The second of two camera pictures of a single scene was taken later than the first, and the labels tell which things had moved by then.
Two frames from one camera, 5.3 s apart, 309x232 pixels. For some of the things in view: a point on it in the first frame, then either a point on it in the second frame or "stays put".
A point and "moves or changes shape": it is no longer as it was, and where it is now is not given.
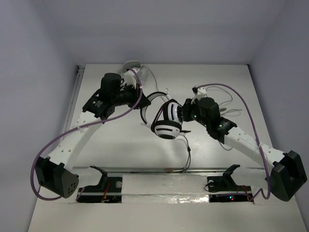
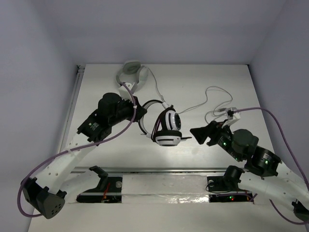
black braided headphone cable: x=189 y=159 -> x=153 y=134
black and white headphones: x=167 y=124 moves or changes shape
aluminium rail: x=161 y=170 stays put
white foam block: x=152 y=189 stays put
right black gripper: x=187 y=108 -> x=212 y=128
